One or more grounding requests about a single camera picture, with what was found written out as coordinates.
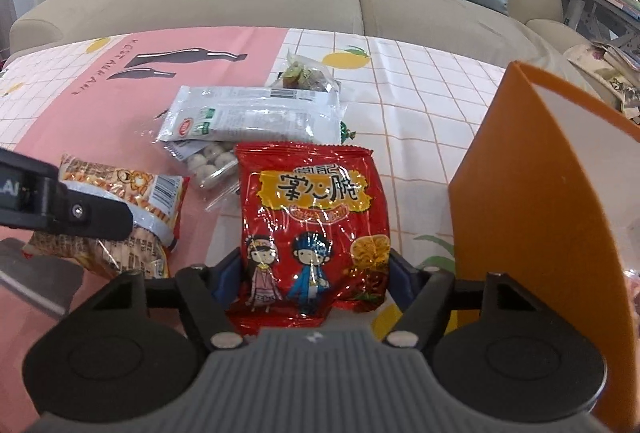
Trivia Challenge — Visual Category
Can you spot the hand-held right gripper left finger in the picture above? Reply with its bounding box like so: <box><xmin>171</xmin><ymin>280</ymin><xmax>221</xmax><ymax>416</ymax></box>
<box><xmin>92</xmin><ymin>248</ymin><xmax>248</xmax><ymax>350</ymax></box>

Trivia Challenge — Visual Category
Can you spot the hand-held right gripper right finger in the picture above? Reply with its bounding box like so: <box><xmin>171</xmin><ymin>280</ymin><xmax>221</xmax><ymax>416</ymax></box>
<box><xmin>382</xmin><ymin>249</ymin><xmax>546</xmax><ymax>350</ymax></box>

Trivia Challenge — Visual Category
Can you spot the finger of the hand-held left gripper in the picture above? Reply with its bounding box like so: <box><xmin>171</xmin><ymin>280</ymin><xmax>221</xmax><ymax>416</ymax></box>
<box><xmin>50</xmin><ymin>182</ymin><xmax>135</xmax><ymax>239</ymax></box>

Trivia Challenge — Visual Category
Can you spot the orange striped snack packet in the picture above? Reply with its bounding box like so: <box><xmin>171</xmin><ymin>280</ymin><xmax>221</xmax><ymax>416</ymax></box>
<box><xmin>22</xmin><ymin>154</ymin><xmax>191</xmax><ymax>281</ymax></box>

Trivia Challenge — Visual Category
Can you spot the red snack packet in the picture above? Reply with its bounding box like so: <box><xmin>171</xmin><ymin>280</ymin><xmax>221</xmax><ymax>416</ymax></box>
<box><xmin>234</xmin><ymin>142</ymin><xmax>392</xmax><ymax>339</ymax></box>

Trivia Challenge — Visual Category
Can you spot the orange cardboard box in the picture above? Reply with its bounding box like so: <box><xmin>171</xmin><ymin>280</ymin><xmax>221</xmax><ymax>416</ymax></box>
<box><xmin>447</xmin><ymin>61</ymin><xmax>640</xmax><ymax>431</ymax></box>

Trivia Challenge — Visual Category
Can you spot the grey packet of white balls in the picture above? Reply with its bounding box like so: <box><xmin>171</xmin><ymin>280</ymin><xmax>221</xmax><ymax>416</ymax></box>
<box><xmin>155</xmin><ymin>85</ymin><xmax>347</xmax><ymax>212</ymax></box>

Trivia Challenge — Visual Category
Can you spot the clear packet of brown sweets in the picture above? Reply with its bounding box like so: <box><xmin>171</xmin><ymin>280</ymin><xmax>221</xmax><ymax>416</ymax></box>
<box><xmin>272</xmin><ymin>54</ymin><xmax>343</xmax><ymax>94</ymax></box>

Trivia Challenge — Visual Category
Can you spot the pink and white checked tablecloth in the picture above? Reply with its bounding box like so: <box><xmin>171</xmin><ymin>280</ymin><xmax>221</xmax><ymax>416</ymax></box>
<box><xmin>0</xmin><ymin>27</ymin><xmax>506</xmax><ymax>364</ymax></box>

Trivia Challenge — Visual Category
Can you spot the stack of books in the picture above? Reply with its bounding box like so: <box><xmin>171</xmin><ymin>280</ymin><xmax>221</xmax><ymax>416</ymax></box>
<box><xmin>565</xmin><ymin>40</ymin><xmax>640</xmax><ymax>124</ymax></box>

